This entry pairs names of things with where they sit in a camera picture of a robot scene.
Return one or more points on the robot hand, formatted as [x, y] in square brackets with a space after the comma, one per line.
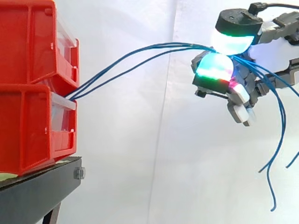
[268, 49]

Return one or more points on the red plastic bin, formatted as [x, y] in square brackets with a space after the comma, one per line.
[28, 130]
[23, 42]

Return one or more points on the black stand with green tape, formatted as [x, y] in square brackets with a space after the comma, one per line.
[42, 193]

